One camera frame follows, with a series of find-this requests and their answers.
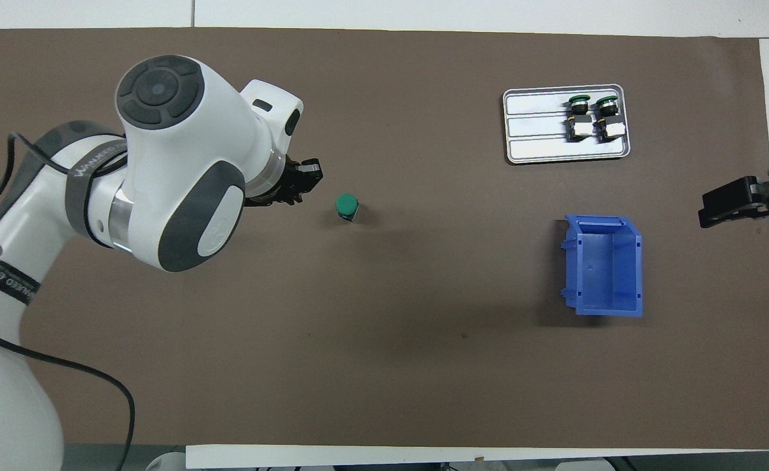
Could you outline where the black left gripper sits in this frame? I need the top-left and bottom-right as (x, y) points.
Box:
(245, 156), (326, 207)

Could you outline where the green mushroom push button switch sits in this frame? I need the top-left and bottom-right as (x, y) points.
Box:
(565, 95), (594, 142)
(593, 96), (626, 143)
(335, 193), (360, 224)

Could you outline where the blue plastic storage bin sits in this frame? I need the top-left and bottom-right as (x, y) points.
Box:
(560, 215), (644, 318)

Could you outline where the brown table mat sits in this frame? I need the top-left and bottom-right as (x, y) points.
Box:
(0, 27), (769, 451)

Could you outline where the silver metal tray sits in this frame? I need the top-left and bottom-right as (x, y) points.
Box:
(502, 84), (632, 165)

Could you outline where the black velcro cable strap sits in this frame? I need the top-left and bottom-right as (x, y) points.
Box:
(0, 241), (43, 306)
(64, 139), (129, 244)

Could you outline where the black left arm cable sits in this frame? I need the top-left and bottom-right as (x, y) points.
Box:
(0, 133), (137, 471)

